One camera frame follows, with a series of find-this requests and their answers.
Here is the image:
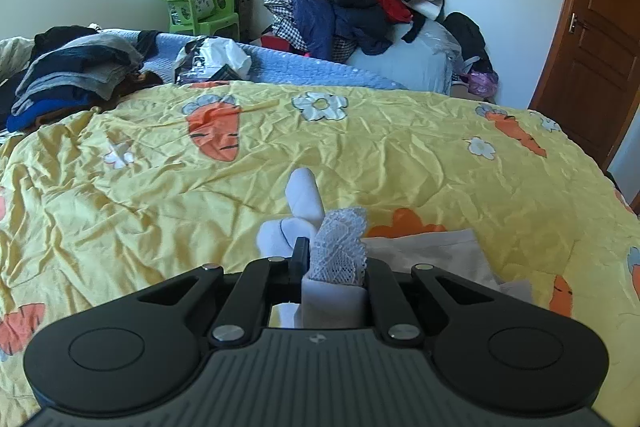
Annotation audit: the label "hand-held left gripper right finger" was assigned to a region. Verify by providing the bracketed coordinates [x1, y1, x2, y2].
[366, 259, 506, 348]

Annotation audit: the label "checkered cloth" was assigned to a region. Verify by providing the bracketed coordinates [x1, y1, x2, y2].
[262, 0, 362, 63]

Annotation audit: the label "navy jacket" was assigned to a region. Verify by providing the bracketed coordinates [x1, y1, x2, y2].
[287, 0, 392, 60]

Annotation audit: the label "stack of folded dark clothes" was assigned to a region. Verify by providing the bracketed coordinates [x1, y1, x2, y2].
[6, 25, 164, 134]

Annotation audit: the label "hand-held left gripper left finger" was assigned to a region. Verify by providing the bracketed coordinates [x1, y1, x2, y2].
[127, 237, 312, 349]

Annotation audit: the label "brown wooden door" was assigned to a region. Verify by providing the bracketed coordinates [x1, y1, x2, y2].
[529, 0, 640, 172]

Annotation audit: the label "blue quilted bedspread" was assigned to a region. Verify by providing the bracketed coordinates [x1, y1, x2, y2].
[135, 32, 412, 90]

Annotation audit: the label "pale lavender tights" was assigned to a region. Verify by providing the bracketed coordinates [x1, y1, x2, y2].
[362, 228, 534, 304]

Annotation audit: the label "white printed quilt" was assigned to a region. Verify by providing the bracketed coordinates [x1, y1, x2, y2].
[0, 38, 37, 84]

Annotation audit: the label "green plastic chair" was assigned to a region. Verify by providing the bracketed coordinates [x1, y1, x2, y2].
[152, 0, 241, 36]

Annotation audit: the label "yellow carrot-print blanket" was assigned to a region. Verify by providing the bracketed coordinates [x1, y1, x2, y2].
[0, 81, 640, 410]

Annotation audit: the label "light blue covered bundle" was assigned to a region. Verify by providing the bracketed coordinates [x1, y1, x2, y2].
[349, 19, 454, 96]

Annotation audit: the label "white printed plastic bag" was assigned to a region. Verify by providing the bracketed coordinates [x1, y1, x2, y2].
[174, 36, 254, 84]

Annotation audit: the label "black hanging garment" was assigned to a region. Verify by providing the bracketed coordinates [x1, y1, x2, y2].
[442, 12, 496, 76]

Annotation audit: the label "purple plastic bag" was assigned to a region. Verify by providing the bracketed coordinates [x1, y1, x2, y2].
[467, 70, 500, 98]

